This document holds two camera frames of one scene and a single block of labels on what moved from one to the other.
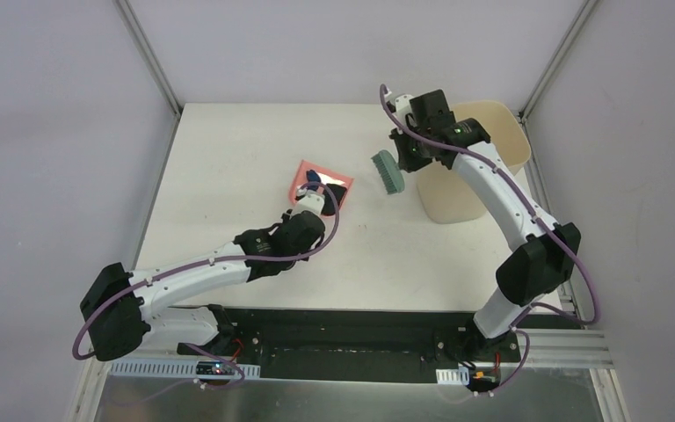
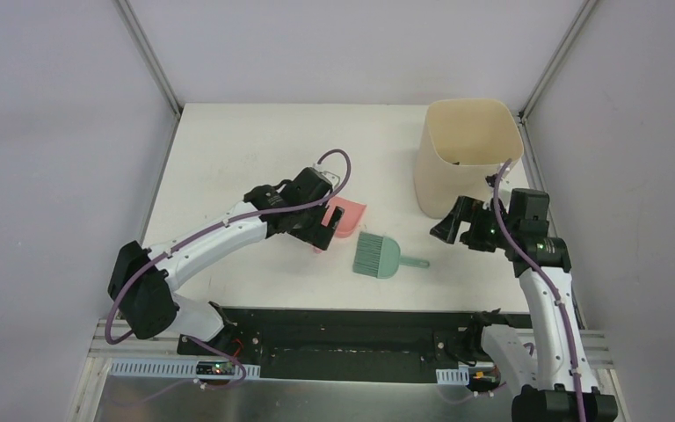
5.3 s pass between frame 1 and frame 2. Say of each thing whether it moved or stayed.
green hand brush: moved
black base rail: stayed
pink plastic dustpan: moved
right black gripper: moved
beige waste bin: stayed
